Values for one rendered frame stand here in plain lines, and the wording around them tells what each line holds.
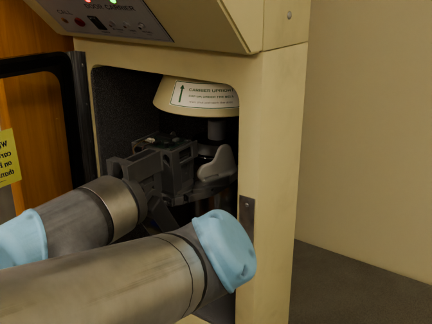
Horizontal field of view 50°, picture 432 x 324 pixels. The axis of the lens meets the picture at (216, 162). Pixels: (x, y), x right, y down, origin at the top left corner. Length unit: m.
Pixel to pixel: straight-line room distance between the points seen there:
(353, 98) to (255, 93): 0.44
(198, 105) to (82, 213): 0.21
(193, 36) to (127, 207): 0.20
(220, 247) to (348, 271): 0.61
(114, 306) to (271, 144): 0.33
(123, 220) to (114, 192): 0.03
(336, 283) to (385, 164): 0.25
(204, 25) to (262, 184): 0.20
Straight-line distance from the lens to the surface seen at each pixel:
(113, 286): 0.30
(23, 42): 0.74
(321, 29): 0.95
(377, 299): 0.93
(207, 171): 0.64
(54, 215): 0.50
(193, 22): 0.49
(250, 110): 0.53
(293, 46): 0.57
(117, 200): 0.53
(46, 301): 0.26
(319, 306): 0.88
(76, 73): 0.73
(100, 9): 0.57
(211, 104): 0.60
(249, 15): 0.48
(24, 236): 0.48
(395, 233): 1.01
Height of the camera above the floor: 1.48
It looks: 22 degrees down
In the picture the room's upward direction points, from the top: straight up
